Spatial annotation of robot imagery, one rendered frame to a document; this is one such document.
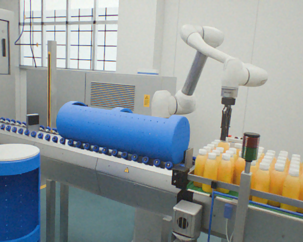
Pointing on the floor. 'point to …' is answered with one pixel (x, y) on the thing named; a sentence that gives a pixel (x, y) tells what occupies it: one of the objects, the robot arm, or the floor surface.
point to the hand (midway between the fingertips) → (224, 133)
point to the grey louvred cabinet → (95, 90)
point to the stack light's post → (242, 207)
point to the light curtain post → (51, 86)
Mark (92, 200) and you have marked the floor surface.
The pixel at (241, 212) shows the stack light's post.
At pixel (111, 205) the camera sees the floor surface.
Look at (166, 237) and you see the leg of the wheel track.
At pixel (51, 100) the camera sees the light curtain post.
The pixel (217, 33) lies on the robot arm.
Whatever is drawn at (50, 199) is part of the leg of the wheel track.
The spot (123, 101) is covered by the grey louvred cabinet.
